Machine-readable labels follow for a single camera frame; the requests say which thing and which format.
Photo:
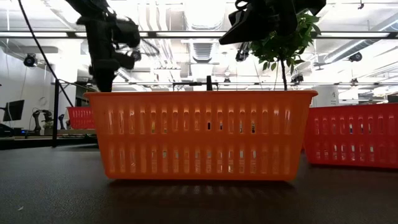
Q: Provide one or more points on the small black background robot arm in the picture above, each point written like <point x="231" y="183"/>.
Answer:
<point x="37" y="121"/>

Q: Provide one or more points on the round white wall clock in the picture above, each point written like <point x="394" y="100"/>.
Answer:
<point x="42" y="101"/>

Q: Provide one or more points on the red plastic slotted basket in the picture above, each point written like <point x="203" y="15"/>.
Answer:
<point x="79" y="118"/>
<point x="357" y="141"/>

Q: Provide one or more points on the black left metal frame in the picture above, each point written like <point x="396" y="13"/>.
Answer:
<point x="56" y="124"/>

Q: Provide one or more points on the light wooden shelf board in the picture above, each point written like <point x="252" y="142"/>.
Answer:
<point x="74" y="132"/>

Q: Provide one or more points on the black ceiling spotlight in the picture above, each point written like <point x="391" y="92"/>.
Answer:
<point x="241" y="56"/>
<point x="355" y="57"/>
<point x="136" y="56"/>
<point x="297" y="78"/>
<point x="30" y="60"/>

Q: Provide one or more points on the silver ceiling air duct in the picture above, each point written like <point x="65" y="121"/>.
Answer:
<point x="205" y="15"/>

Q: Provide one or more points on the black upright post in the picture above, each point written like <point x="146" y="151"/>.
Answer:
<point x="209" y="84"/>

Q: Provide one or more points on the black computer monitor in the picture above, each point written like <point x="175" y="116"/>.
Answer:
<point x="14" y="110"/>

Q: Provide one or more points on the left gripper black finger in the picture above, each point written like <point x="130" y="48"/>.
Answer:
<point x="109" y="82"/>
<point x="100" y="82"/>

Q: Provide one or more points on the grey ceiling air vent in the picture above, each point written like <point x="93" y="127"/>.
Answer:
<point x="202" y="52"/>

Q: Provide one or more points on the black table mat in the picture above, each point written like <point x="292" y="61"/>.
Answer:
<point x="199" y="202"/>

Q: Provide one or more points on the green plant in black pot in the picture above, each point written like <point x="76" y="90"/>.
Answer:
<point x="289" y="46"/>

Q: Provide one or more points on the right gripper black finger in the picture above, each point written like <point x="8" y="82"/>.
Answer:
<point x="252" y="26"/>

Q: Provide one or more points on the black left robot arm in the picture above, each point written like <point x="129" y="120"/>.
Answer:
<point x="99" y="9"/>

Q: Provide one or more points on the long ceiling light bar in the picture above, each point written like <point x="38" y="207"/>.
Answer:
<point x="186" y="34"/>

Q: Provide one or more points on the orange plastic slotted basket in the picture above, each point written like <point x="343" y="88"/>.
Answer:
<point x="199" y="140"/>

